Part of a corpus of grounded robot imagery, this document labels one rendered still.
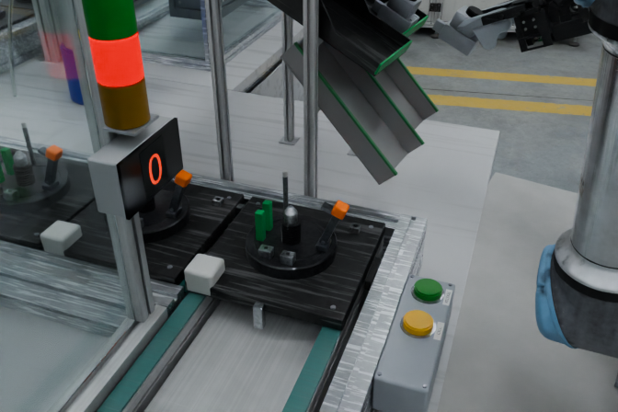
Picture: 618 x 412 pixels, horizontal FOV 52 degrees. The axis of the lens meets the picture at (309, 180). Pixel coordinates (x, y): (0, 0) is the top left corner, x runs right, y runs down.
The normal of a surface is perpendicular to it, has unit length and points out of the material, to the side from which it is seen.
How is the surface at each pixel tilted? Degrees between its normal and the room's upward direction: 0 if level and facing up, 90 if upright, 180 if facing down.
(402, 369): 0
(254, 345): 0
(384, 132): 45
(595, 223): 97
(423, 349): 0
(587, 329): 93
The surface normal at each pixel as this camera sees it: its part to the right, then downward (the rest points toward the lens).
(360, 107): 0.61, -0.42
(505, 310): 0.00, -0.85
